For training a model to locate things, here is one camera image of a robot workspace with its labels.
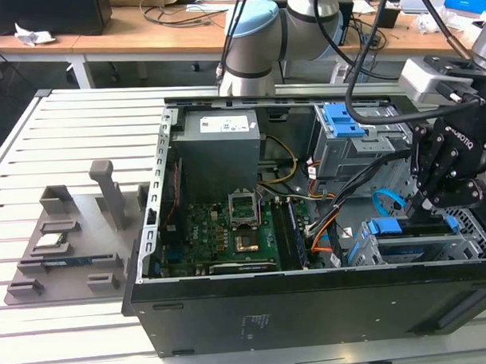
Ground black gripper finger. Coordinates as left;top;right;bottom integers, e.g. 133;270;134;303
420;172;484;225
404;122;440;224

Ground blue data wire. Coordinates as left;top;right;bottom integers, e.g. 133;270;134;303
370;188;409;218

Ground hard disk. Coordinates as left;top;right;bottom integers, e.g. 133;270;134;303
345;214;461;267

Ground grey metal disk bay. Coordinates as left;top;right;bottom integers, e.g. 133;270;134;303
339;212;486;267

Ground grey metal drive cage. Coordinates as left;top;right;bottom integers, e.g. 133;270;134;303
310;99;417;180

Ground blue plastic cage latch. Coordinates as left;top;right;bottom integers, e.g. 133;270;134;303
322;101;365;139

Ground clear plastic bag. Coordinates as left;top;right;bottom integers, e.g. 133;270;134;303
414;6;450;35

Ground black pen holder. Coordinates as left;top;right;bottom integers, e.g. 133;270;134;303
374;2;402;30

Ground installed RAM stick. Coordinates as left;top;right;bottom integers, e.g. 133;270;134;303
283;198;311;269

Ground black RAM slot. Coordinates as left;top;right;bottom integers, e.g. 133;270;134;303
270;199;294;270

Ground metal locking lever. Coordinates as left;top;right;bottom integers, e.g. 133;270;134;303
255;185;267;230

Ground CPU socket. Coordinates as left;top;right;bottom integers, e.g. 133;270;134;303
231;224;263;255

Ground metal socket cover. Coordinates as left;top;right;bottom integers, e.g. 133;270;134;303
226;188;262;231

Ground grey power supply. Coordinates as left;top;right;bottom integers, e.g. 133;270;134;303
168;109;264;193

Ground black graphics card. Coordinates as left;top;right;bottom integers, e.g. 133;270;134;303
207;259;277;275

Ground black PC case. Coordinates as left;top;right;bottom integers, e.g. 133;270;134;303
114;85;486;361

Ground green motherboard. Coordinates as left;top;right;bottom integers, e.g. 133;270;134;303
159;194;326;276

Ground grey parts rack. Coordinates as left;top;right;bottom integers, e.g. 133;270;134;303
0;157;152;307

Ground blue RAM stick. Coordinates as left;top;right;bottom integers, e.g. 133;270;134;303
41;255;115;267

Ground silver CPU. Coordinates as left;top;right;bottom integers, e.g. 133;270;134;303
34;232;67;250

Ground large black box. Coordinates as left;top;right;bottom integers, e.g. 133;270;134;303
0;0;113;39

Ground crumpled white paper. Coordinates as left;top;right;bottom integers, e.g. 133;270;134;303
13;21;56;48

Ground black cable bundle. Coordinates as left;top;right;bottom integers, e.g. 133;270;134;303
301;150;416;236

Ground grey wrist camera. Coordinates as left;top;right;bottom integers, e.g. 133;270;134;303
397;54;484;105

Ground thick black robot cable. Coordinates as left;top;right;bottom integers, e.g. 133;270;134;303
315;0;485;127

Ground yellow wires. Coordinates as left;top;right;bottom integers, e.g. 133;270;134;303
259;134;300;186

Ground orange wire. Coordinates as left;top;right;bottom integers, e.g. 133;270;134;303
309;220;335;255

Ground thin black cable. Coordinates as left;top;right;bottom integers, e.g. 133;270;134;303
214;0;253;78

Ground thin red wire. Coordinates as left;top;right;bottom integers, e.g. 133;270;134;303
164;160;186;233

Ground black cables on desk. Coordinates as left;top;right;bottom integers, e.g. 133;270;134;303
140;0;227;31

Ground wooden desk white frame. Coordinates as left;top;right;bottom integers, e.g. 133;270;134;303
0;6;115;94
69;0;486;91

